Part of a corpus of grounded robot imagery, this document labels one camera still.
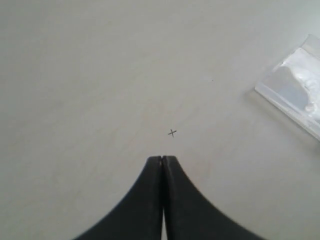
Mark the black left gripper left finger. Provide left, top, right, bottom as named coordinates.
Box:
left=76, top=156, right=163, bottom=240

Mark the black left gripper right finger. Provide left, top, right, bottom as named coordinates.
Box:
left=162, top=156, right=262, bottom=240

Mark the clear plastic hinged case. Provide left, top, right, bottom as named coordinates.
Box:
left=254, top=34, right=320, bottom=140

